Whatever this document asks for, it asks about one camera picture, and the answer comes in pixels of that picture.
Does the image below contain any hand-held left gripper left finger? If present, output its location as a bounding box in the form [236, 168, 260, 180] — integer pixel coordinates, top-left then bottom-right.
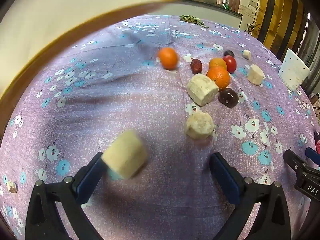
[25, 152, 108, 240]

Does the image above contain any yellow cardboard box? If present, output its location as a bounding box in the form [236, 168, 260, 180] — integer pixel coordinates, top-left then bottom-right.
[0, 0, 181, 130]

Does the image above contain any wooden slatted partition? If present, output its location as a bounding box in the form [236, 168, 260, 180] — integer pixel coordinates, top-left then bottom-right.
[257, 0, 320, 64]

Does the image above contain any peeled sugarcane piece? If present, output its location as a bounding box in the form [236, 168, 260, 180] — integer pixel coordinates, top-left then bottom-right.
[247, 64, 266, 86]
[187, 73, 219, 107]
[102, 129, 148, 180]
[185, 112, 215, 140]

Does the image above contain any red tomato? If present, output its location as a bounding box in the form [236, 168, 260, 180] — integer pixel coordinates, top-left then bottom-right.
[222, 55, 237, 74]

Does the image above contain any red jujube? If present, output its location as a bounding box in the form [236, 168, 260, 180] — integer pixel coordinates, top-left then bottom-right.
[190, 58, 203, 75]

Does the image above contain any orange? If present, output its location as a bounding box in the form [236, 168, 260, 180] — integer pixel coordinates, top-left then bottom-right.
[157, 47, 179, 70]
[206, 66, 231, 91]
[208, 58, 228, 71]

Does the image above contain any purple floral tablecloth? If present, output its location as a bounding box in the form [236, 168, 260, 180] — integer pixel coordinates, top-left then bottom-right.
[0, 14, 320, 240]

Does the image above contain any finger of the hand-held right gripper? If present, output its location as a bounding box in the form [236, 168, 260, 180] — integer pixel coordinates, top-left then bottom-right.
[305, 147, 320, 166]
[283, 149, 308, 175]

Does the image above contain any white dotted cup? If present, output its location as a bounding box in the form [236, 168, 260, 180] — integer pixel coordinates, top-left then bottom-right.
[278, 48, 311, 91]

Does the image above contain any hanging black cord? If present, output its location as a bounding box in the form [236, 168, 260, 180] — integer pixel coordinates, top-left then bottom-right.
[247, 0, 262, 34]

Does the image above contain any pile of green leaves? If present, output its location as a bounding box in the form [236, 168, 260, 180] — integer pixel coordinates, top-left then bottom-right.
[179, 15, 209, 28]

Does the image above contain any small beige sugarcane scrap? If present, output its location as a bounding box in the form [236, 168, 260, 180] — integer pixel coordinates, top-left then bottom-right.
[7, 180, 18, 194]

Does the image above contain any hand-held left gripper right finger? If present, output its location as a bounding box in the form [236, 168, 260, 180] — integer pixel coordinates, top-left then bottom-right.
[209, 152, 292, 240]

